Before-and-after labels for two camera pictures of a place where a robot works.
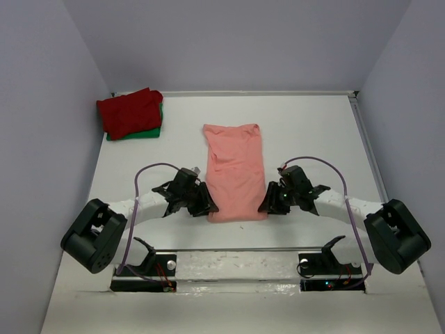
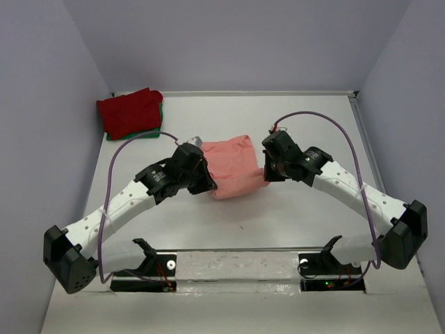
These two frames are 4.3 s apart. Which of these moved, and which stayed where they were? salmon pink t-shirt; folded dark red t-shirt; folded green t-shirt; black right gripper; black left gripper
Moved: black right gripper; black left gripper; salmon pink t-shirt
Stayed: folded dark red t-shirt; folded green t-shirt
